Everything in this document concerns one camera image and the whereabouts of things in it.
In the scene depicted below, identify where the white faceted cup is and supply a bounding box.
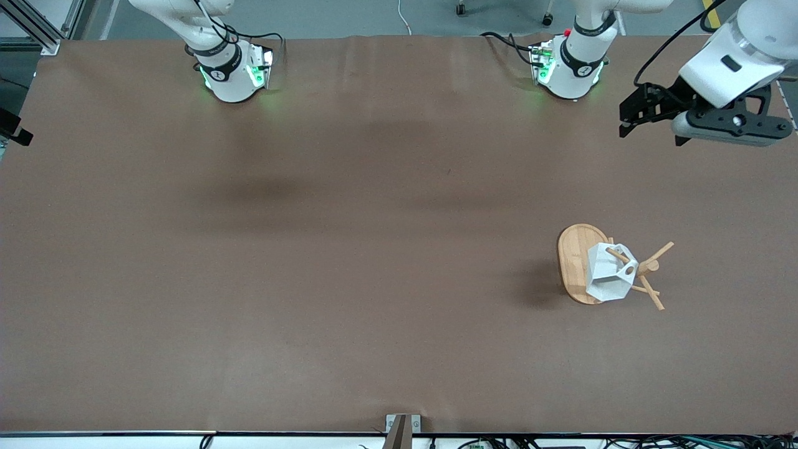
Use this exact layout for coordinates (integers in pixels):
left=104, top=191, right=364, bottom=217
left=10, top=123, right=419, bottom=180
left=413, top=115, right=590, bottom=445
left=586, top=243, right=640, bottom=302

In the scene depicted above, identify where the wooden cup rack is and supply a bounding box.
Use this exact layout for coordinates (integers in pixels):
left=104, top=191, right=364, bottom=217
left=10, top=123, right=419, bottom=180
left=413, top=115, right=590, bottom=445
left=557, top=223, right=675, bottom=311

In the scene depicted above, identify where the brown table cover mat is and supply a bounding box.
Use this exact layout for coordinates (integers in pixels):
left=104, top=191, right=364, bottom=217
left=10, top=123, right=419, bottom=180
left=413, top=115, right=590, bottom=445
left=0, top=34, right=798, bottom=435

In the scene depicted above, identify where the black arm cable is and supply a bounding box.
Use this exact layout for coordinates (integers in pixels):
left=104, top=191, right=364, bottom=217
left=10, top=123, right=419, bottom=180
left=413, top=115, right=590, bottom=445
left=634, top=0, right=727, bottom=88
left=190, top=0, right=241, bottom=57

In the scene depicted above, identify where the aluminium frame extrusion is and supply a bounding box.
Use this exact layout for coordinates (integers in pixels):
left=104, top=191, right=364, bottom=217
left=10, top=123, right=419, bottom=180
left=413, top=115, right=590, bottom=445
left=62, top=0, right=100, bottom=39
left=0, top=0, right=63, bottom=56

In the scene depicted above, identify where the black base cable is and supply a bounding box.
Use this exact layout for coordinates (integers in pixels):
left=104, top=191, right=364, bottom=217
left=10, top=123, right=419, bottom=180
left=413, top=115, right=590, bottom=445
left=479, top=31, right=538, bottom=66
left=234, top=31, right=286, bottom=63

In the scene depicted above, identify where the black cable bundle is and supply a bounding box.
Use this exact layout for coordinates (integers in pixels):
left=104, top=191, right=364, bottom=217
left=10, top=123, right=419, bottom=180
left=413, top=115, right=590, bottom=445
left=430, top=435, right=798, bottom=449

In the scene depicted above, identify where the metal table bracket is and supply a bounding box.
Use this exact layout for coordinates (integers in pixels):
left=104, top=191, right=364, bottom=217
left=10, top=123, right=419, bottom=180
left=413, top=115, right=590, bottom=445
left=385, top=414, right=422, bottom=449

